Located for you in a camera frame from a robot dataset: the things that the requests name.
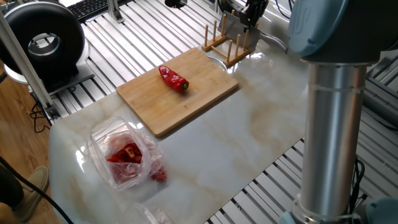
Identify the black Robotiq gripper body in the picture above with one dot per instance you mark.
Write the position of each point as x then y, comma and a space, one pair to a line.
258, 6

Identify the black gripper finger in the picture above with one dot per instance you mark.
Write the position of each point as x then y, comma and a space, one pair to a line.
248, 15
258, 18

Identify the steel cleaver knife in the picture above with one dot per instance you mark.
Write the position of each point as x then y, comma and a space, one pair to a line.
233, 29

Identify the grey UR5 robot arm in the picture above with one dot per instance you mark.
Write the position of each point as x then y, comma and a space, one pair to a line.
332, 140

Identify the dark device block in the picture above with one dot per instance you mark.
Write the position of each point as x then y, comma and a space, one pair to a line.
230, 4

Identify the wooden peg rack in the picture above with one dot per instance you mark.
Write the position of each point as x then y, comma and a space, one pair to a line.
237, 58

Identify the red bell pepper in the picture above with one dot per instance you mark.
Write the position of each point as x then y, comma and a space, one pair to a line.
172, 79

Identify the bamboo cutting board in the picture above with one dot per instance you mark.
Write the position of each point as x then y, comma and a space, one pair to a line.
161, 105

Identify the marble pattern table mat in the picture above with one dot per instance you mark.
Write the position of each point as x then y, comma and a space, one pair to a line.
217, 140

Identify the black computer keyboard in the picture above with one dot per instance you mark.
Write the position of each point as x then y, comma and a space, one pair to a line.
87, 7

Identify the chopped red pepper pieces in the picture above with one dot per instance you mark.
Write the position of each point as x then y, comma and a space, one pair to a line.
127, 152

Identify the clear plastic bag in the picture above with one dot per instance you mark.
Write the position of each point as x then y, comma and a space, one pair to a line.
155, 216
102, 137

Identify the black trouser leg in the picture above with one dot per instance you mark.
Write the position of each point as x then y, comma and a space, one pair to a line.
9, 186

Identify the short aluminium post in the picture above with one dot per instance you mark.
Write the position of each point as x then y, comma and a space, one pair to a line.
114, 11

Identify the slanted aluminium frame post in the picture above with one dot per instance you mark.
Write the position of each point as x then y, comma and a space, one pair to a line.
28, 71

